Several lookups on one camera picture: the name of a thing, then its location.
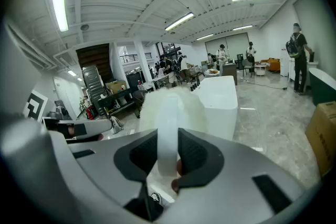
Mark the person's black white shoe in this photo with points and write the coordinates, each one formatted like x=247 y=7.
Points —
x=156 y=197

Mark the open cardboard box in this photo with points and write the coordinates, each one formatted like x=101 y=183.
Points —
x=115 y=86

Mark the silver metal appliance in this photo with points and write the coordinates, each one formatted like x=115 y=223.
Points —
x=93 y=86

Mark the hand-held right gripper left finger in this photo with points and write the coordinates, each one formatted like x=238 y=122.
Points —
x=105 y=165

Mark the brown wicker chair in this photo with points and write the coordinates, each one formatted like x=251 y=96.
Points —
x=139 y=99

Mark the white bathtub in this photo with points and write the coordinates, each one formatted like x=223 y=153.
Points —
x=220 y=102

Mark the marble pattern table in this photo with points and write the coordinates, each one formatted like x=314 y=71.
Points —
x=147 y=86

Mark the brown cardboard box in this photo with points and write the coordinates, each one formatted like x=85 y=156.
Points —
x=323 y=136

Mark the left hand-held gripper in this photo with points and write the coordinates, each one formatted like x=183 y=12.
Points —
x=35 y=105

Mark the round white coffee table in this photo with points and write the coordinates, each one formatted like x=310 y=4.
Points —
x=260 y=69

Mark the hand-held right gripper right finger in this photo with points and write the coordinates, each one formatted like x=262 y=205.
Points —
x=236 y=165

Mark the black cluttered desk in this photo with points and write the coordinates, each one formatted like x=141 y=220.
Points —
x=118 y=102

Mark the white water dispenser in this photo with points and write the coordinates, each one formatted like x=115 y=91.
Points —
x=284 y=60

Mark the grey chair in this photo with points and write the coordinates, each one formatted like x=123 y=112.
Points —
x=247 y=65

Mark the white cloth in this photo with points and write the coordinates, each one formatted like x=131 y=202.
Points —
x=168 y=139

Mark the black bathtub faucet spout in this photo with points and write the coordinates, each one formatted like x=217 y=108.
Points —
x=200 y=75

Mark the brown counter cabinet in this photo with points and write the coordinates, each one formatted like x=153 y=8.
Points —
x=230 y=72

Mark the dark wooden staircase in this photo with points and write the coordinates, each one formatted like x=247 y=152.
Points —
x=94 y=60

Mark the red fire extinguisher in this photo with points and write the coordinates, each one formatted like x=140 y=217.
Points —
x=91 y=112

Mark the dark green box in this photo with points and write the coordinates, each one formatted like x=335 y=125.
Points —
x=323 y=86

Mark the orange sofa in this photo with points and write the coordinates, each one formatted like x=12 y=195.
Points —
x=271 y=64

